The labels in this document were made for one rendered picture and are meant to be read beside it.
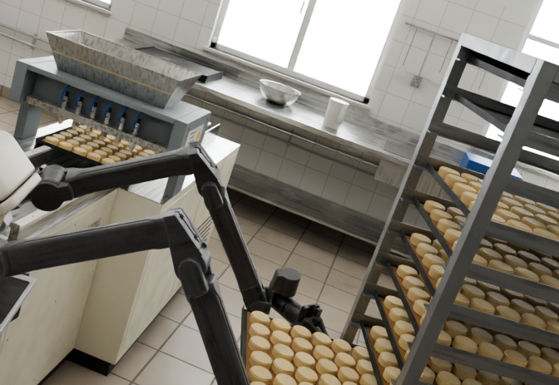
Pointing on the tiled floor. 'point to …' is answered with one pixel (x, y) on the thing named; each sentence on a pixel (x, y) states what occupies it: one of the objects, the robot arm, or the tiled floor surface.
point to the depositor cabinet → (135, 261)
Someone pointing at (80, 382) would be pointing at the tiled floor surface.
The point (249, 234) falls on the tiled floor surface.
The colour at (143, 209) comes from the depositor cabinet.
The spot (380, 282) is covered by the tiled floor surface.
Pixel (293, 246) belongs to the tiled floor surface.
